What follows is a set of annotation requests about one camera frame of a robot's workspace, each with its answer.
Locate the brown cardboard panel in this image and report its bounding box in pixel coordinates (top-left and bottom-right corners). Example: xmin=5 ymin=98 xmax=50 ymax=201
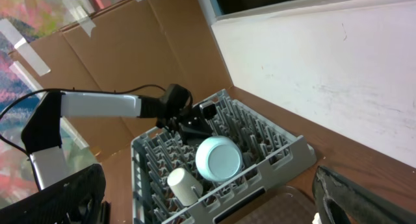
xmin=8 ymin=0 xmax=234 ymax=163

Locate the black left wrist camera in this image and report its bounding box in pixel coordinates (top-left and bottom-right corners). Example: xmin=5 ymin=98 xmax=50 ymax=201
xmin=199 ymin=101 xmax=217 ymax=120

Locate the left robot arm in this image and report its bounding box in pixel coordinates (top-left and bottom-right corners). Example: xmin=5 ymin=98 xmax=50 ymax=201
xmin=21 ymin=84 xmax=217 ymax=190

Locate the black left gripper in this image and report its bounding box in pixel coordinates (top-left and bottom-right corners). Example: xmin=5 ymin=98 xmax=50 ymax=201
xmin=156 ymin=106 xmax=213 ymax=145

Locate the cream cup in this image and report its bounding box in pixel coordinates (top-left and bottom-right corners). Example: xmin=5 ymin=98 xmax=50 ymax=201
xmin=167 ymin=168 xmax=203 ymax=206

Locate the grey dishwasher rack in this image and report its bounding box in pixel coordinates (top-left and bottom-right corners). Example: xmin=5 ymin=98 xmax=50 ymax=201
xmin=131 ymin=90 xmax=317 ymax=223

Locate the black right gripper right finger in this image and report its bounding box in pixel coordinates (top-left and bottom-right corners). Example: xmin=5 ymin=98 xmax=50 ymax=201
xmin=313 ymin=166 xmax=415 ymax=224

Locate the brown serving tray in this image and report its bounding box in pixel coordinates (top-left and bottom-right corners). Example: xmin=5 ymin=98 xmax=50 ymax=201
xmin=221 ymin=186 xmax=317 ymax=224

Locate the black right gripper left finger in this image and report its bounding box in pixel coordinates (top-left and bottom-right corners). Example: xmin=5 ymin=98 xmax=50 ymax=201
xmin=1 ymin=164 xmax=106 ymax=224

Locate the light blue bowl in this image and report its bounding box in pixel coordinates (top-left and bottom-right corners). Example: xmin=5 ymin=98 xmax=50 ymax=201
xmin=195 ymin=136 xmax=243 ymax=182

